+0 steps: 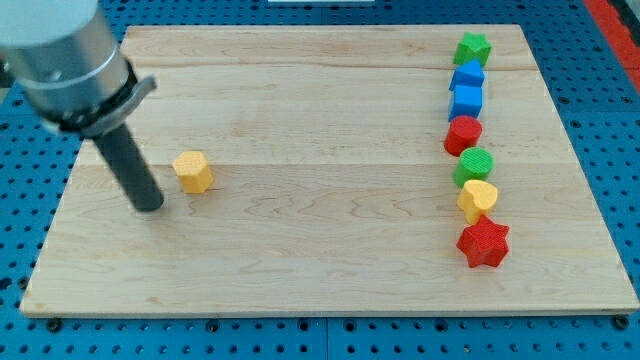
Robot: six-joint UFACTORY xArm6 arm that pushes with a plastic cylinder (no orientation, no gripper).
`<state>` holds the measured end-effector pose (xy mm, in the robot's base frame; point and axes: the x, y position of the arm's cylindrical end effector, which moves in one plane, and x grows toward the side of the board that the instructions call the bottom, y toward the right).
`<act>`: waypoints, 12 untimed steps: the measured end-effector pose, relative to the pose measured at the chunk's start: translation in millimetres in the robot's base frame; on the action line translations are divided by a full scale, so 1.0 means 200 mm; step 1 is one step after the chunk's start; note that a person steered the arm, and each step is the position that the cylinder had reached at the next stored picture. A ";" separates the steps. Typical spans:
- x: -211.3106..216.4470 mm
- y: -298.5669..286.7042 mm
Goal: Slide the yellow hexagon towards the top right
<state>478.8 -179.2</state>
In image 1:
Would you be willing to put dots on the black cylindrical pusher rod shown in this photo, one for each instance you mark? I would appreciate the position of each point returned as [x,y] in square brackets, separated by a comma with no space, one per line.
[125,160]

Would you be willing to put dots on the yellow hexagon block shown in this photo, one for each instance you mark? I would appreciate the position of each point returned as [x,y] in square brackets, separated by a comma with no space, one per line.
[193,172]

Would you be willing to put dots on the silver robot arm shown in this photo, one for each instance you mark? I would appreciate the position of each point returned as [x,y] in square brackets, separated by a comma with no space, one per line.
[64,56]

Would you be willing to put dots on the wooden board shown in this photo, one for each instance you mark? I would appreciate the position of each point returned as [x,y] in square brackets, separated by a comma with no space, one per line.
[332,194]

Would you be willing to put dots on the red cylinder block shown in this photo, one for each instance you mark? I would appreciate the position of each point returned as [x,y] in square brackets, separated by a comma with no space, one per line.
[464,132]

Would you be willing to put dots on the blue cube block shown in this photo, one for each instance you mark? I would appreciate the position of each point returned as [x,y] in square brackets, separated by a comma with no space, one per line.
[465,101]

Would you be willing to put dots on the blue triangle block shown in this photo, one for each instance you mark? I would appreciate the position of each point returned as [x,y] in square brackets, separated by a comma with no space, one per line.
[468,74]

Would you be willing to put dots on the green cylinder block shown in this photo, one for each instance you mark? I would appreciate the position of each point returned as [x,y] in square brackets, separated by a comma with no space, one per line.
[474,163]

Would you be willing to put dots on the yellow heart block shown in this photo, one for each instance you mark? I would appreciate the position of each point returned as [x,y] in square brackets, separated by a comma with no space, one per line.
[477,198]

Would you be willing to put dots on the green star block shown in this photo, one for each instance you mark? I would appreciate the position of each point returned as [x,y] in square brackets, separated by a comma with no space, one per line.
[473,46]

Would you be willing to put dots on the red star block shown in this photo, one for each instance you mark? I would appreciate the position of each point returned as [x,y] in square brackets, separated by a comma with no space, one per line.
[484,243]

